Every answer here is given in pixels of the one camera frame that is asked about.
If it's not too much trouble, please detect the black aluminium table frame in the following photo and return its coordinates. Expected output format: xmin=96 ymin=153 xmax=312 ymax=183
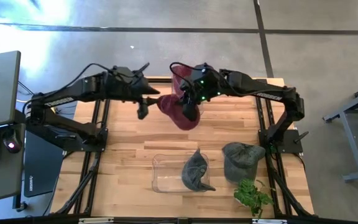
xmin=50 ymin=76 xmax=318 ymax=224

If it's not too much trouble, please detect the black laptop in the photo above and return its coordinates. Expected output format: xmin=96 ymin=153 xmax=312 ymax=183
xmin=23 ymin=130 xmax=65 ymax=198

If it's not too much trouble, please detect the black computer mouse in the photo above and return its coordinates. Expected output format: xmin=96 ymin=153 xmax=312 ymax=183
xmin=2 ymin=128 xmax=23 ymax=154

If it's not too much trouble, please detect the grey-green cap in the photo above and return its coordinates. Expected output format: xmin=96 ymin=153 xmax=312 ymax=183
xmin=221 ymin=142 xmax=266 ymax=184

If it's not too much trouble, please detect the grey metal table frame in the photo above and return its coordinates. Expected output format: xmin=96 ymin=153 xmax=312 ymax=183
xmin=323 ymin=79 xmax=358 ymax=184

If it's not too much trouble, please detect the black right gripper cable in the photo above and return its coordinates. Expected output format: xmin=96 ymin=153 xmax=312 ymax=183
xmin=168 ymin=61 xmax=200 ymax=93

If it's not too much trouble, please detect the dark grey hat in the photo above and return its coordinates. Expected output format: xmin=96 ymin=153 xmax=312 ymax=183
xmin=181 ymin=148 xmax=216 ymax=192

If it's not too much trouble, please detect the grey desk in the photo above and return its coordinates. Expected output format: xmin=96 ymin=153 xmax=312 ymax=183
xmin=0 ymin=123 xmax=27 ymax=205

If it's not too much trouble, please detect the green leafy plant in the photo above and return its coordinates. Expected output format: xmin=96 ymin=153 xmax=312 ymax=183
xmin=233 ymin=177 xmax=275 ymax=219

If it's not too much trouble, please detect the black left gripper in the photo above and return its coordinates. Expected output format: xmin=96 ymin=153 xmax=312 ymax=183
xmin=126 ymin=77 xmax=164 ymax=121

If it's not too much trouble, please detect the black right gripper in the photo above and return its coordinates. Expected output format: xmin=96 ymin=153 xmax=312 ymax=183
xmin=180 ymin=65 xmax=223 ymax=123

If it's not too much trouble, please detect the maroon hat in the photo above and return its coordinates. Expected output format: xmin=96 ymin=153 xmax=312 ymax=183
xmin=156 ymin=94 xmax=201 ymax=131
xmin=172 ymin=64 xmax=195 ymax=97

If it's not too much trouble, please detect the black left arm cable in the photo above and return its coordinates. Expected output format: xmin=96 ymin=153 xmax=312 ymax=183
xmin=22 ymin=63 xmax=117 ymax=114

